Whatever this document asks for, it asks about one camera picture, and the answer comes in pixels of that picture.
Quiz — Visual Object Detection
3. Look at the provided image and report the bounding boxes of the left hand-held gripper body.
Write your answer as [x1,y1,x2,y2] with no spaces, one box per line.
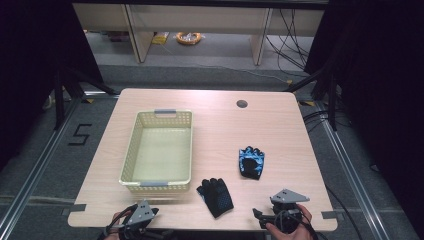
[118,199,160,240]

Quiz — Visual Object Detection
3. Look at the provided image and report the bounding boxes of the black curtain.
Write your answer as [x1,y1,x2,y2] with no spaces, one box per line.
[304,0,424,231]
[0,0,104,171]

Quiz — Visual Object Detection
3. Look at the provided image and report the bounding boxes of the bundle of black cables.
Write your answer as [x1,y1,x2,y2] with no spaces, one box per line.
[265,8,312,72]

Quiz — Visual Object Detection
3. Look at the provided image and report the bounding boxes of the hand-held gripper cable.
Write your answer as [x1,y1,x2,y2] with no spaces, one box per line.
[275,209,323,240]
[104,203,138,236]

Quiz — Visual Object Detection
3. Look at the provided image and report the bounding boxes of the left hand-held gripper cable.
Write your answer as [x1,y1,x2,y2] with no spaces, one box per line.
[104,203,138,236]

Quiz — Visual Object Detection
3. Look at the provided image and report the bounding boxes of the cream perforated plastic basket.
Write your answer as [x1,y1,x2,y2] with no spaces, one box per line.
[118,108,194,194]

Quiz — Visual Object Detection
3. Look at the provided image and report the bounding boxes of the black floor cable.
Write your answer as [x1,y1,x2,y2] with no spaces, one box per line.
[324,184,365,240]

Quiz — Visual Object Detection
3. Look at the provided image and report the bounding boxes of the black floor cables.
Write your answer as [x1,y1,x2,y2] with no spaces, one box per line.
[302,109,351,135]

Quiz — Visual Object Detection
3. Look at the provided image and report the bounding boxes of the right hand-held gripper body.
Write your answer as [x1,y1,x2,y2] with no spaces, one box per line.
[269,188,310,234]

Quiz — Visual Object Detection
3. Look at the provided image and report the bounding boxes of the person's left hand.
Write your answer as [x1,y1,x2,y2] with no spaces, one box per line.
[103,211,124,240]

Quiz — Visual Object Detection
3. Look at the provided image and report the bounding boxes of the black metal stand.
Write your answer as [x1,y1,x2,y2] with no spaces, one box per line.
[283,65,338,132]
[52,64,118,132]

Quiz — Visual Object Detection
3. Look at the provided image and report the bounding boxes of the blue and black fingerless glove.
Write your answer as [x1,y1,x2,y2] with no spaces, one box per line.
[238,145,266,181]

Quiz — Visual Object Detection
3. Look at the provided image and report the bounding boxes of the right hand-held gripper cable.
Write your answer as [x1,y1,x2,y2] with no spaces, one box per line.
[275,209,323,240]

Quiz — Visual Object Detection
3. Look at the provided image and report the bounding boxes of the thin white floor cable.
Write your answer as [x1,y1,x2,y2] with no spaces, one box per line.
[159,42,292,85]

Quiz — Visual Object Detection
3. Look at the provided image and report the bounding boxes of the yellow packet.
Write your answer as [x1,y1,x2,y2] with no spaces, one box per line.
[151,31,171,46]

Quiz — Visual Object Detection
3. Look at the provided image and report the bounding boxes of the cream office desk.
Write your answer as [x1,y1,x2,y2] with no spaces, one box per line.
[72,3,132,34]
[266,8,325,38]

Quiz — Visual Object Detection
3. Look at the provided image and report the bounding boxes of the person's right hand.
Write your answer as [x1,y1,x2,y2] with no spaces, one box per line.
[265,203,314,240]

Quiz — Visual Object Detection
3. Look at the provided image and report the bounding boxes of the aluminium floor rail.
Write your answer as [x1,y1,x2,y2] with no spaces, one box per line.
[318,99,393,240]
[0,96,83,233]

